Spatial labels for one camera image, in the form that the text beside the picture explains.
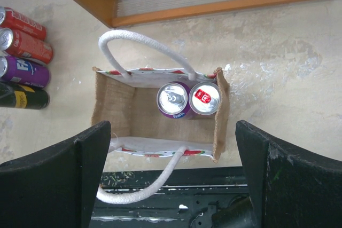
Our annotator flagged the red tab soda can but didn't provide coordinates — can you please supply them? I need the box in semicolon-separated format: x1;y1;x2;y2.
188;82;221;115

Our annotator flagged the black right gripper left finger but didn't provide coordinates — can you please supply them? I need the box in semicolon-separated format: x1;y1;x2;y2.
1;121;111;227

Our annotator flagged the red cola can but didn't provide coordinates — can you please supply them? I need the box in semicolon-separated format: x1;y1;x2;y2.
1;28;53;65
1;6;47;41

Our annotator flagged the watermelon print canvas bag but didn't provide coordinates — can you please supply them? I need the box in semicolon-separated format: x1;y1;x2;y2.
91;29;229;205

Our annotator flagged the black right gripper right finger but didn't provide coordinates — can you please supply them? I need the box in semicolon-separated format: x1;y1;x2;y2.
235;120;341;227

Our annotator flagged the purple fanta can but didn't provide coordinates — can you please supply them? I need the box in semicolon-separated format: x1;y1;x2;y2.
156;81;191;119
1;56;51;88

